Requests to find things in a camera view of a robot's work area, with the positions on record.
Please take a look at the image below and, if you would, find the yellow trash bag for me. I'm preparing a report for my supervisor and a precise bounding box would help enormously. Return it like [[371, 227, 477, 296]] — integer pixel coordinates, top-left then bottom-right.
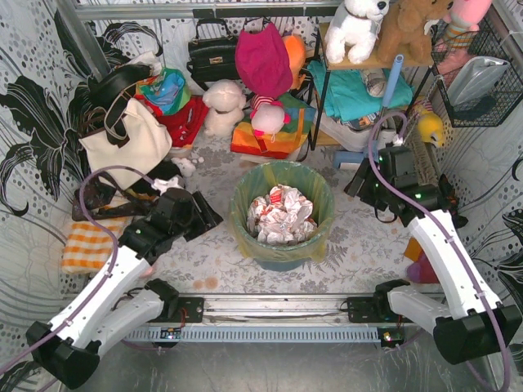
[[228, 160, 336, 265]]

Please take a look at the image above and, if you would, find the teal trash bin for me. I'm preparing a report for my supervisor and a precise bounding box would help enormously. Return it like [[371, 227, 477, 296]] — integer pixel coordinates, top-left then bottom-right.
[[230, 161, 336, 273]]

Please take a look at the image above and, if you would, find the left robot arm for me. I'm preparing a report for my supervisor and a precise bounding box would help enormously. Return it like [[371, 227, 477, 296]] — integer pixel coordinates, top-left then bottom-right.
[[26, 177, 223, 390]]

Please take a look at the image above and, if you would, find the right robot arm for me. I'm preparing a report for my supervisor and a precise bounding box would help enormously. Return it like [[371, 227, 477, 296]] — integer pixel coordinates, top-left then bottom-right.
[[346, 146, 522, 364]]

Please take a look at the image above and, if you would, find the cream canvas tote bag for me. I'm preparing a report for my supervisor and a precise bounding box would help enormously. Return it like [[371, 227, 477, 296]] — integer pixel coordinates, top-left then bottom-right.
[[80, 98, 172, 174]]

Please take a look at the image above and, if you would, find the brown leather bag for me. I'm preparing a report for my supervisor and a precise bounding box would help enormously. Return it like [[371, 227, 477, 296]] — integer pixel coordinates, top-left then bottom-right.
[[83, 172, 159, 221]]

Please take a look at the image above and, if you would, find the colourful printed bag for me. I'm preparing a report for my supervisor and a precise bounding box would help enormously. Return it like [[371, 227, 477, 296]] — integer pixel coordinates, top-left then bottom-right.
[[134, 68, 191, 117]]

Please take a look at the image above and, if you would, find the magenta fabric bag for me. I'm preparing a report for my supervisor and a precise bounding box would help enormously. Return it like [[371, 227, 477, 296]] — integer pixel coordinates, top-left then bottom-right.
[[235, 21, 293, 99]]

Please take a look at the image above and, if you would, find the blue floor sweeper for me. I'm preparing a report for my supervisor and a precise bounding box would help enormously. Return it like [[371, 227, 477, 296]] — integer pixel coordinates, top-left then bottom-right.
[[333, 54, 405, 170]]

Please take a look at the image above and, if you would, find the red garment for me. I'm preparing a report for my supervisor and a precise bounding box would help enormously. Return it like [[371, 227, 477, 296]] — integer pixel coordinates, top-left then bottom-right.
[[157, 96, 209, 148]]

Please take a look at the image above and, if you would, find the teal folded cloth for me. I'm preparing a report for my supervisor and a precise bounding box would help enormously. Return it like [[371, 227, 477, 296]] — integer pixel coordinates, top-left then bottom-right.
[[307, 61, 413, 122]]

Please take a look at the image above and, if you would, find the rainbow striped cloth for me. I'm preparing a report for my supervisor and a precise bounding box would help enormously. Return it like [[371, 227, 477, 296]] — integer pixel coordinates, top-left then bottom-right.
[[230, 93, 316, 159]]

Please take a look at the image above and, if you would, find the orange checkered cloth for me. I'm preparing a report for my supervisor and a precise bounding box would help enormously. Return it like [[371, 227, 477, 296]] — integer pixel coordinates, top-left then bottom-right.
[[61, 221, 113, 274]]

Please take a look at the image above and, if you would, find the cream plush bear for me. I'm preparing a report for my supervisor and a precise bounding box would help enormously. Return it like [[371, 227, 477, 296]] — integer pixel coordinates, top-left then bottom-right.
[[203, 79, 247, 137]]

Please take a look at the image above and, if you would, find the purple orange sock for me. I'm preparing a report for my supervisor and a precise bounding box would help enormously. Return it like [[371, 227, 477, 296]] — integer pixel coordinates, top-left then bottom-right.
[[404, 238, 439, 284]]

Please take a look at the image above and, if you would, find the white pink plush doll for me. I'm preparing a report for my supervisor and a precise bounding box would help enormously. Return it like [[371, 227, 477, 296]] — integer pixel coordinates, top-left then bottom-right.
[[250, 95, 291, 137]]

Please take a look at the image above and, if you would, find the silver foil pouch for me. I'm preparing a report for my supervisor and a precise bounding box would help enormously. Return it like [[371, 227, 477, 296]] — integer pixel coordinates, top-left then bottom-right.
[[447, 56, 510, 106]]

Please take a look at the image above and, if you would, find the black leather handbag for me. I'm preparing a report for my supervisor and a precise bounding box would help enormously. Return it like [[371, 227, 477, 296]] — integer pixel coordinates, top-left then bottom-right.
[[186, 18, 240, 91]]

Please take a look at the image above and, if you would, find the brown teddy bear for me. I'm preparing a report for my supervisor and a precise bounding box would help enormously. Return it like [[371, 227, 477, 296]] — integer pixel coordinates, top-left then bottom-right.
[[377, 0, 454, 64]]

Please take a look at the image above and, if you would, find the white plush dog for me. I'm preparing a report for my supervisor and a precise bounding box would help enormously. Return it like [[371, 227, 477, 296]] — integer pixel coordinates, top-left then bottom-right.
[[325, 0, 390, 65]]

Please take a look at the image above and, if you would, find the black metal shelf rack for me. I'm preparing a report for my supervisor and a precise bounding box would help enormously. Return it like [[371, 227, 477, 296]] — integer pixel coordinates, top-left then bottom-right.
[[308, 23, 434, 151]]

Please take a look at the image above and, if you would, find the orange plush toy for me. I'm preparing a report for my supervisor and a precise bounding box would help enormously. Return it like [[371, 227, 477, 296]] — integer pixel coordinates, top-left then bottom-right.
[[283, 34, 306, 90]]

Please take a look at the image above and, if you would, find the pink plush toy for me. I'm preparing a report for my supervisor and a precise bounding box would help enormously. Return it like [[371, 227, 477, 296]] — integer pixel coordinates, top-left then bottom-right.
[[443, 0, 492, 48]]

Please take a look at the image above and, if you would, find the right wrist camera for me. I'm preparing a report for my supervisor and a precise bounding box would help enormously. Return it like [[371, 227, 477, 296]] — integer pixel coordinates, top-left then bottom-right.
[[392, 134, 404, 147]]

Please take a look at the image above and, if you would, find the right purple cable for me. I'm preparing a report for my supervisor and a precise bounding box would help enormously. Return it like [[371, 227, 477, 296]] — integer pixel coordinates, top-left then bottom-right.
[[367, 112, 514, 391]]

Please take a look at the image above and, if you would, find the purple cable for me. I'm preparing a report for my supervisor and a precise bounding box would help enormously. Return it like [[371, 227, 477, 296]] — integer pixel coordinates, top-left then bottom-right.
[[0, 165, 164, 376], [367, 112, 514, 391]]

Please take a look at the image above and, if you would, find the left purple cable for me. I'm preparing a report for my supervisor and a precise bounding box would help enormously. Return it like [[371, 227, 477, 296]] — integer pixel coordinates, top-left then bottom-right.
[[0, 165, 164, 376]]

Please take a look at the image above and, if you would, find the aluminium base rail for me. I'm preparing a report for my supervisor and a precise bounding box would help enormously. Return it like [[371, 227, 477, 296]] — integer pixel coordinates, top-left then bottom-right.
[[148, 293, 411, 325]]

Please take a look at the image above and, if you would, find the black wire basket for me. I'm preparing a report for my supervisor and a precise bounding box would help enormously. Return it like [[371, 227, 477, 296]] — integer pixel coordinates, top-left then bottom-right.
[[431, 20, 522, 127]]

